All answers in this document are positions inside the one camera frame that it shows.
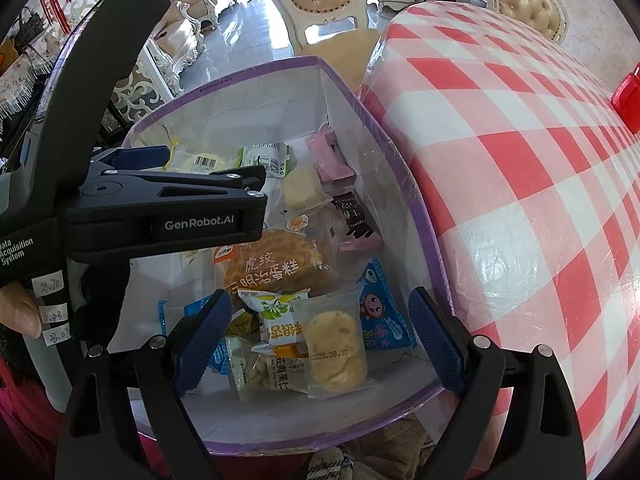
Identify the beige tufted chair left side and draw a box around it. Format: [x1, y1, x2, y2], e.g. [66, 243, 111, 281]
[272, 0, 381, 90]

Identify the pink snack packet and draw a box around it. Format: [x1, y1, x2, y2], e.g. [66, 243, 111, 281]
[305, 126, 355, 183]

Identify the green white snack packet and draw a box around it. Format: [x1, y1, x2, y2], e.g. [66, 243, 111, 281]
[238, 289, 309, 347]

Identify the white purple-rimmed storage box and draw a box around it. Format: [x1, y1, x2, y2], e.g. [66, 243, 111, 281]
[110, 56, 449, 456]

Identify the yellow bread package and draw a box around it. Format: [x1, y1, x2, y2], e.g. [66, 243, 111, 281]
[165, 142, 235, 174]

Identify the blue snack bag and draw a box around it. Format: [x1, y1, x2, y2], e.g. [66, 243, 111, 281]
[358, 257, 416, 351]
[157, 295, 230, 376]

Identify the person left hand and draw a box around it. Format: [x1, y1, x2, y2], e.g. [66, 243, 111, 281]
[0, 283, 42, 339]

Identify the cream snack packet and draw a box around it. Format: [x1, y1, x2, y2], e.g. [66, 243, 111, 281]
[226, 336, 308, 403]

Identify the beige tufted chair far left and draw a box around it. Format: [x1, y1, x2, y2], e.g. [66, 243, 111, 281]
[485, 0, 572, 46]

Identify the red white checkered tablecloth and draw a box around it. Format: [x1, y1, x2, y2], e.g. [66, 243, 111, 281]
[360, 1, 639, 478]

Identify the clear bag of bread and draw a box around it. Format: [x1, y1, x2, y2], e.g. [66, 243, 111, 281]
[213, 211, 338, 298]

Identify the purple snack packet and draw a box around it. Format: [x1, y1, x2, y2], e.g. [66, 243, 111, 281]
[332, 191, 383, 252]

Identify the clear yellow cookie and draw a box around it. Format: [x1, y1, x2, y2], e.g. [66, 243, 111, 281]
[291, 285, 375, 400]

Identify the white sofa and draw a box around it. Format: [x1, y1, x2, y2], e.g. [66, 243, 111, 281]
[113, 0, 236, 122]

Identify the beige tufted chair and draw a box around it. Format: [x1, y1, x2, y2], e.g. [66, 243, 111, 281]
[272, 0, 381, 90]
[485, 0, 572, 46]

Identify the red thermos jug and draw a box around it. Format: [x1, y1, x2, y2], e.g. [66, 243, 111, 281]
[611, 64, 640, 134]

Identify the blue snack bag front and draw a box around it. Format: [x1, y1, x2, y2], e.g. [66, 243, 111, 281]
[358, 257, 416, 351]

